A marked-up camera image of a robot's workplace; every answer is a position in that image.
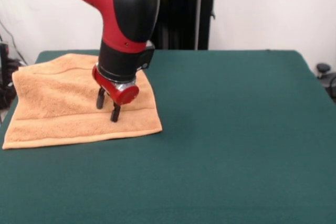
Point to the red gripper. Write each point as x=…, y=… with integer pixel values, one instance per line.
x=126, y=95

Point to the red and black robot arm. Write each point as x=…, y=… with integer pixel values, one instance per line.
x=126, y=11

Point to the black office chair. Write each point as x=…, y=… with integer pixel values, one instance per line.
x=326, y=77

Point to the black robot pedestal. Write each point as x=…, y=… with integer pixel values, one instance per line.
x=183, y=19

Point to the orange terry towel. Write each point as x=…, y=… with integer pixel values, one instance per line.
x=57, y=103

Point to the black computer case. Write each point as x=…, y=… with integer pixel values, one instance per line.
x=4, y=61

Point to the dark green table cloth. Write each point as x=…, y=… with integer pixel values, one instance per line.
x=236, y=129

